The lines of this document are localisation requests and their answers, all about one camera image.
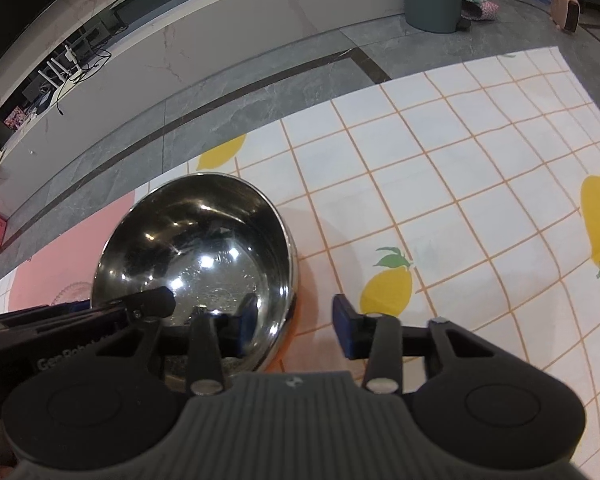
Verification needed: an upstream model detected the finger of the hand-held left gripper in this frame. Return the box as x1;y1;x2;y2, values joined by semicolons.
92;287;176;322

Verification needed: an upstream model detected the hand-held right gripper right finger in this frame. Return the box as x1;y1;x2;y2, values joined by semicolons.
332;294;506;393

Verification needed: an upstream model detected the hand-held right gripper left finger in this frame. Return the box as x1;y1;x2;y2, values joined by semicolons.
97;294;258;395

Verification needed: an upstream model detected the stainless steel bowl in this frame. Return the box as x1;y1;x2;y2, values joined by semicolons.
92;172;299;391

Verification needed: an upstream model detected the pink printed mat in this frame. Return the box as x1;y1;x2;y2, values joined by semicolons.
7;192;137;311

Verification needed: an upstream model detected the lemon print checked tablecloth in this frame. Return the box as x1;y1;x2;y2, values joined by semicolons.
0;46;600;480

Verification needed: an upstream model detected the white router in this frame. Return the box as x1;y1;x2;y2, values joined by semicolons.
44;44;87;87

